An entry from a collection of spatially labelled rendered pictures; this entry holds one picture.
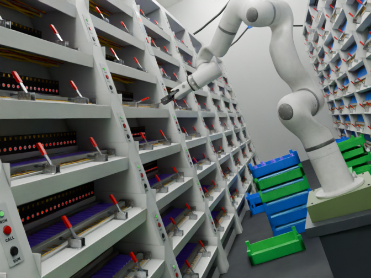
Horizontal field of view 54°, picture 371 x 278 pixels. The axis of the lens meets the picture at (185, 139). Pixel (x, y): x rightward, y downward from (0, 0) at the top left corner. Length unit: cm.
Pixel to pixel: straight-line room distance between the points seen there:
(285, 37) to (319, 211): 68
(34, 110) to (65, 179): 20
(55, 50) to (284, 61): 84
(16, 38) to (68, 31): 44
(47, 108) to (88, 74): 41
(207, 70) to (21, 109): 103
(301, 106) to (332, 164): 26
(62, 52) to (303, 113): 87
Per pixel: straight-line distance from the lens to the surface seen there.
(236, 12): 162
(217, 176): 272
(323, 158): 150
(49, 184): 96
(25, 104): 100
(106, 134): 140
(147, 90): 209
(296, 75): 152
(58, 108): 111
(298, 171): 233
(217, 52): 172
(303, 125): 146
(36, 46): 117
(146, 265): 136
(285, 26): 157
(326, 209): 149
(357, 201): 149
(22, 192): 89
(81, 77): 146
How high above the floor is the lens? 70
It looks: 2 degrees up
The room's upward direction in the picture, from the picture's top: 20 degrees counter-clockwise
